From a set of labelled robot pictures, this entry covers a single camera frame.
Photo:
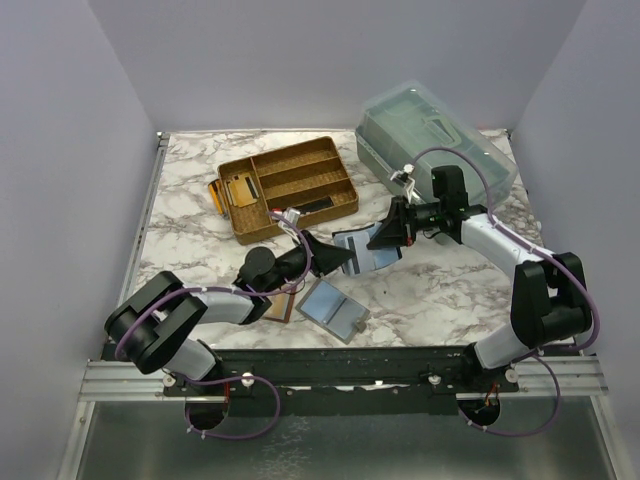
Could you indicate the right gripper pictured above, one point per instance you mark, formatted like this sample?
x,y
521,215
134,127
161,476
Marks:
x,y
399,228

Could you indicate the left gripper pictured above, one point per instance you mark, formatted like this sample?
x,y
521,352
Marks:
x,y
325,258

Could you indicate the black card holder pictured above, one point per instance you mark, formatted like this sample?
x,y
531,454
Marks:
x,y
365,260

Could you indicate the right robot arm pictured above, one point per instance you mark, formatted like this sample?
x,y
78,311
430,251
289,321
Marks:
x,y
548,290

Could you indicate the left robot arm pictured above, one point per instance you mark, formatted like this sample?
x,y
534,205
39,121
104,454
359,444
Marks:
x,y
151,329

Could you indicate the black VIP card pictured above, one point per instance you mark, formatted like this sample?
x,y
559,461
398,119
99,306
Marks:
x,y
312,206

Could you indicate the grey card holder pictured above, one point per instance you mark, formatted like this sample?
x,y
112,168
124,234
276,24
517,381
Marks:
x,y
333,311

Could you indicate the brown card holder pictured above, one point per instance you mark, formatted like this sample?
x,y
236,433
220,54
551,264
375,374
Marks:
x,y
281,308

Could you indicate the gold cards beside tray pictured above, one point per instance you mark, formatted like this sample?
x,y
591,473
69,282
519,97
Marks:
x,y
218,198

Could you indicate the woven rattan divider tray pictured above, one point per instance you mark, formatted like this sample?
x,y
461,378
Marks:
x,y
289,175

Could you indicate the green clear-lid storage box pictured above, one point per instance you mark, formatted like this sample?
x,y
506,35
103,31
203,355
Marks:
x,y
397,125

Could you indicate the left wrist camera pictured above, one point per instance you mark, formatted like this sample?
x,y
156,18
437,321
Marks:
x,y
286,219

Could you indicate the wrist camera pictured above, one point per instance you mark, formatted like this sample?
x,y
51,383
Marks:
x,y
286,219
404,178

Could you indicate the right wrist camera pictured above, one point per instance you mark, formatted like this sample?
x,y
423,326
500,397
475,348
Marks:
x,y
404,178

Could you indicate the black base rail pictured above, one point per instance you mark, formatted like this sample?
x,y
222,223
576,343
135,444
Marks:
x,y
342,382

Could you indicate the aluminium frame rail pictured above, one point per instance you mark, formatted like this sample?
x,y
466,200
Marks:
x,y
575,375

